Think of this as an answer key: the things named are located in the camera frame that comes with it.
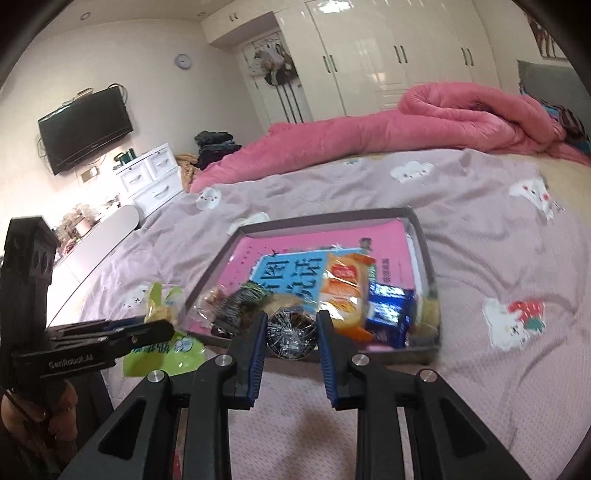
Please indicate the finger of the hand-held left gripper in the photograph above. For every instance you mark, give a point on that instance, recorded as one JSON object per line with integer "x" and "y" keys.
{"x": 124, "y": 323}
{"x": 147, "y": 334}

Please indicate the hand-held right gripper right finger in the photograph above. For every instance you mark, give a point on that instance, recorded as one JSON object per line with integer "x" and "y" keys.
{"x": 328, "y": 364}

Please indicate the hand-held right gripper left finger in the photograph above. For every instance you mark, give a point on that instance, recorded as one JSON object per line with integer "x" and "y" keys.
{"x": 254, "y": 364}

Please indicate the light green snack packet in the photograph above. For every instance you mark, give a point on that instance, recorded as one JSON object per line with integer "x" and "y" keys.
{"x": 161, "y": 353}

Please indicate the green packet with yellow cake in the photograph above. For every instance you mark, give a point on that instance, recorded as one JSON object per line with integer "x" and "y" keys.
{"x": 159, "y": 304}

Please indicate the small black snack packet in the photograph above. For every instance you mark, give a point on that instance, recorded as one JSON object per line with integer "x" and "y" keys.
{"x": 291, "y": 334}

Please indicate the brown chocolate bar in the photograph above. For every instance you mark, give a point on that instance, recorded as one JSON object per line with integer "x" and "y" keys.
{"x": 240, "y": 304}

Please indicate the clear floss cake packet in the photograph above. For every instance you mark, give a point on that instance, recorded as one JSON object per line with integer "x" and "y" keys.
{"x": 284, "y": 302}

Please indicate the clear nut candy packet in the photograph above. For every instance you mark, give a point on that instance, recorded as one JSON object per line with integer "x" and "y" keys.
{"x": 210, "y": 300}

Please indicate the orange biscuit packet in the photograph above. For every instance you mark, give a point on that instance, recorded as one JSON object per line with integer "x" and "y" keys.
{"x": 344, "y": 290}

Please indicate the blue biscuit packet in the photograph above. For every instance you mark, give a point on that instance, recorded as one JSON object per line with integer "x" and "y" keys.
{"x": 388, "y": 311}

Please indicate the yellow candy packet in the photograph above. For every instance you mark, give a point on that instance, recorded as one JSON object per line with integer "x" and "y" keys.
{"x": 427, "y": 314}

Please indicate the dark grey shallow tray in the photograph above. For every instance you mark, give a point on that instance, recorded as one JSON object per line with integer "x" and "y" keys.
{"x": 425, "y": 258}

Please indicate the person's left hand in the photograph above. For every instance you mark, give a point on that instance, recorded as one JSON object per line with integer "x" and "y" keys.
{"x": 60, "y": 410}

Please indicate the group of small bottles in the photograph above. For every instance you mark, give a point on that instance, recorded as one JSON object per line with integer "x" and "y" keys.
{"x": 78, "y": 221}

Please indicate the white oval table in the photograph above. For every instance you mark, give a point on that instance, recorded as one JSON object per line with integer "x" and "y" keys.
{"x": 101, "y": 235}

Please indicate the pink book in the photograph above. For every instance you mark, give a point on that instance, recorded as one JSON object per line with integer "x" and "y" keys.
{"x": 277, "y": 258}

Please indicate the white drawer cabinet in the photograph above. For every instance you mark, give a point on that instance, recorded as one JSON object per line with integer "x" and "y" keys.
{"x": 147, "y": 177}

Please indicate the tan plush cloth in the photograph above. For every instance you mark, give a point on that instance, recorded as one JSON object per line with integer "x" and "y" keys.
{"x": 187, "y": 168}

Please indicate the black television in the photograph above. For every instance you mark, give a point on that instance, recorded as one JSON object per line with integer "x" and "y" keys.
{"x": 85, "y": 127}

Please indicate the purple printed bedsheet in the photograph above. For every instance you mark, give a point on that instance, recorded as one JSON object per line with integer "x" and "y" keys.
{"x": 461, "y": 230}

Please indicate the pile of dark clothes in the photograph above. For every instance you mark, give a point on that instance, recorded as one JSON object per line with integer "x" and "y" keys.
{"x": 214, "y": 147}

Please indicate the pink blanket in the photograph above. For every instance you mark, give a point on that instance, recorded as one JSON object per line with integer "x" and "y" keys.
{"x": 415, "y": 124}

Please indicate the hanging clothes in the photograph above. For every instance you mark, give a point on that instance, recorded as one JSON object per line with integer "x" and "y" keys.
{"x": 274, "y": 64}

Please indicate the beige bed sheet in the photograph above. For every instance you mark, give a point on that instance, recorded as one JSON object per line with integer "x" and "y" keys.
{"x": 568, "y": 180}

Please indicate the white wardrobe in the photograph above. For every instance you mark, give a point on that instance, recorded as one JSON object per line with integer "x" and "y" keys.
{"x": 369, "y": 46}

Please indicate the striped patterned clothes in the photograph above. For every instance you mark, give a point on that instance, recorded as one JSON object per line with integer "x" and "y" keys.
{"x": 568, "y": 120}

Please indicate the grey headboard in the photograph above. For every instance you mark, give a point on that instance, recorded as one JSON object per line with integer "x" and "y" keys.
{"x": 540, "y": 76}

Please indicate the round wall clock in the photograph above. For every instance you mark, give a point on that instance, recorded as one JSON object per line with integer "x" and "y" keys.
{"x": 183, "y": 61}

